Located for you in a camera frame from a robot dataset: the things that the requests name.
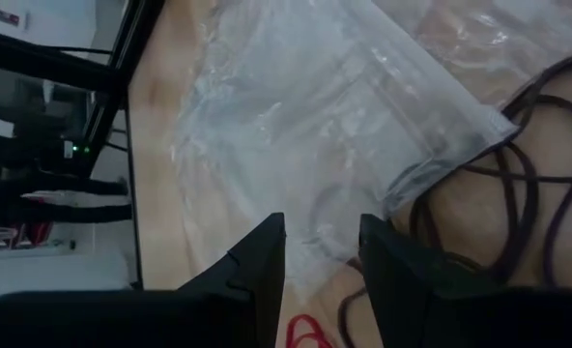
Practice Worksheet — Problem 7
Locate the short red rubber band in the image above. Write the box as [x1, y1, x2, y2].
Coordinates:
[284, 312, 336, 348]

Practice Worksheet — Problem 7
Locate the stack of clear zipper bags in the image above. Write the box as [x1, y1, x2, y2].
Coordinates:
[168, 0, 520, 294]

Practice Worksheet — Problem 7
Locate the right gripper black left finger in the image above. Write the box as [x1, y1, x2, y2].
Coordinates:
[177, 211, 288, 348]

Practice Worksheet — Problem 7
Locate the pile of thin brown rubber bands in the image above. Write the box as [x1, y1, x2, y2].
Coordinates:
[337, 51, 572, 348]

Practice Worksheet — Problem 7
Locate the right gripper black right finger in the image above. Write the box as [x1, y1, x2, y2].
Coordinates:
[357, 214, 486, 348]

